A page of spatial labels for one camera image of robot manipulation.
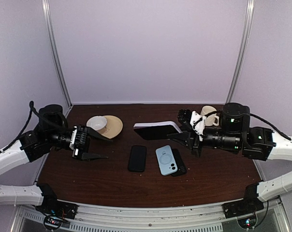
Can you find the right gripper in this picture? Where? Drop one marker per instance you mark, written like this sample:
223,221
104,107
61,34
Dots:
184,138

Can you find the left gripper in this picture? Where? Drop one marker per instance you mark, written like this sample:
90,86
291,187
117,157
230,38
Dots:
81,143

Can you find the black cased phone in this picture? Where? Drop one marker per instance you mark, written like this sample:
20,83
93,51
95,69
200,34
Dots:
137,159

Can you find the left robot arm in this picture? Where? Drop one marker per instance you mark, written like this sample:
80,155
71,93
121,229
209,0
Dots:
52,131

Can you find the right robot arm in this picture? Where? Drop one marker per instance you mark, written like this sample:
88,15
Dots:
234,129

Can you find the light blue cased phone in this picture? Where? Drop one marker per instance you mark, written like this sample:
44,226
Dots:
166,160

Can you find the black phone under blue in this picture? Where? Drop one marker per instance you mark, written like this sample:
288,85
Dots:
181,168

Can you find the white teacup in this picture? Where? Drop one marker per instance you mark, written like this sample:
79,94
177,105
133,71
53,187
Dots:
97,122

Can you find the cream ribbed mug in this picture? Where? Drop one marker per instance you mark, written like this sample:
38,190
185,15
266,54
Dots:
212,120

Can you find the beige saucer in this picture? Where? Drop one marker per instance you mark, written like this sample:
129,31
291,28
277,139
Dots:
112,128

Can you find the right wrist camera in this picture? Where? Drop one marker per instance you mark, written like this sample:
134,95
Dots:
197,123

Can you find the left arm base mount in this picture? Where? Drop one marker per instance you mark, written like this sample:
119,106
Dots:
55,212

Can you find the right aluminium post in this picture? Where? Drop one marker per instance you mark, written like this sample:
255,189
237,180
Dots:
249,15

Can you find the aluminium post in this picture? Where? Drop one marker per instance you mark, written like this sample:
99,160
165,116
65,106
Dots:
54,50
249,15

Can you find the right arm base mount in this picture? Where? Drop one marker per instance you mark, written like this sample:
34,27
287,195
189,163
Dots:
246,209

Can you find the left aluminium post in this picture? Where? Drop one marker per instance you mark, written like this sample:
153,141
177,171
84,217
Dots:
54,50

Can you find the aluminium front rail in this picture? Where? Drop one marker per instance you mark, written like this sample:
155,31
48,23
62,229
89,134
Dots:
202,218

